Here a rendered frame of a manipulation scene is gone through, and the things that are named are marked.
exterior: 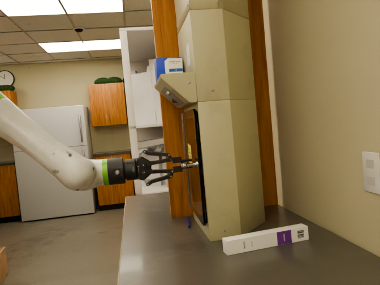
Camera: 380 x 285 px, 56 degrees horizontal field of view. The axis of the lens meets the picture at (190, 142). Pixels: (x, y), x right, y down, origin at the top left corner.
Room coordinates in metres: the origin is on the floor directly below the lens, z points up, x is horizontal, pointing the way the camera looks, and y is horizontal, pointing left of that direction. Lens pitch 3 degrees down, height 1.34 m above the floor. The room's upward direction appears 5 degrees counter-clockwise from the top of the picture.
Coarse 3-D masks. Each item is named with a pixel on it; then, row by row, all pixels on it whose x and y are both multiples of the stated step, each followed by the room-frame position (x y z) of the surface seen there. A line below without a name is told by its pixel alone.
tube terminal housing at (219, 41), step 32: (192, 32) 1.19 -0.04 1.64; (224, 32) 1.21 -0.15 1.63; (192, 64) 1.22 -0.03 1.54; (224, 64) 1.21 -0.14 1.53; (224, 96) 1.20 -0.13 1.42; (224, 128) 1.20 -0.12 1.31; (256, 128) 1.36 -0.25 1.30; (224, 160) 1.20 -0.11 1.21; (256, 160) 1.34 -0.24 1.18; (224, 192) 1.20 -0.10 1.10; (256, 192) 1.32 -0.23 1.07; (224, 224) 1.20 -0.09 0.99; (256, 224) 1.30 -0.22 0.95
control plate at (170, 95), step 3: (165, 87) 1.27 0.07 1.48; (162, 90) 1.38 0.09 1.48; (165, 90) 1.33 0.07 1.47; (168, 90) 1.29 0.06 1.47; (162, 93) 1.45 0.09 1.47; (165, 93) 1.39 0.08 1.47; (168, 93) 1.34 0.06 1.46; (171, 93) 1.29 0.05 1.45; (165, 96) 1.46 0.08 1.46; (168, 96) 1.40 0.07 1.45; (171, 96) 1.34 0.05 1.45; (174, 96) 1.30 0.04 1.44; (171, 99) 1.40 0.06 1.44; (180, 102) 1.32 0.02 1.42; (177, 105) 1.44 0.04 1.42
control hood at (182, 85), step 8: (184, 72) 1.19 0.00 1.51; (192, 72) 1.19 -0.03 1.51; (160, 80) 1.23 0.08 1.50; (168, 80) 1.18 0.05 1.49; (176, 80) 1.18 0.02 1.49; (184, 80) 1.18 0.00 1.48; (192, 80) 1.19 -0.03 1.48; (160, 88) 1.38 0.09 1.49; (168, 88) 1.25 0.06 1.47; (176, 88) 1.18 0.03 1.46; (184, 88) 1.18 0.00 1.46; (192, 88) 1.19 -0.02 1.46; (176, 96) 1.27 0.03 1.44; (184, 96) 1.18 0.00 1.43; (192, 96) 1.19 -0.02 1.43; (184, 104) 1.29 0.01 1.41
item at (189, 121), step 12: (192, 120) 1.24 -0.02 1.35; (192, 132) 1.26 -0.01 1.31; (192, 144) 1.29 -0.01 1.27; (192, 156) 1.31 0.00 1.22; (192, 168) 1.34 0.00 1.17; (192, 180) 1.37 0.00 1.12; (192, 192) 1.40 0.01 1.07; (192, 204) 1.43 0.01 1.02; (204, 204) 1.20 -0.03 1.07; (204, 216) 1.20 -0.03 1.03
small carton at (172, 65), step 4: (168, 60) 1.24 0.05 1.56; (172, 60) 1.24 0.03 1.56; (176, 60) 1.25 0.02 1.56; (180, 60) 1.25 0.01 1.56; (168, 64) 1.24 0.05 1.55; (172, 64) 1.24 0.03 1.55; (176, 64) 1.25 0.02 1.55; (180, 64) 1.25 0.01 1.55; (168, 68) 1.24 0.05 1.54; (172, 68) 1.24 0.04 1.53; (176, 68) 1.25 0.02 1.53; (180, 68) 1.25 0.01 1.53; (168, 72) 1.25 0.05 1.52; (172, 72) 1.24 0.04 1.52; (176, 72) 1.25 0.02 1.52; (180, 72) 1.25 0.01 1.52
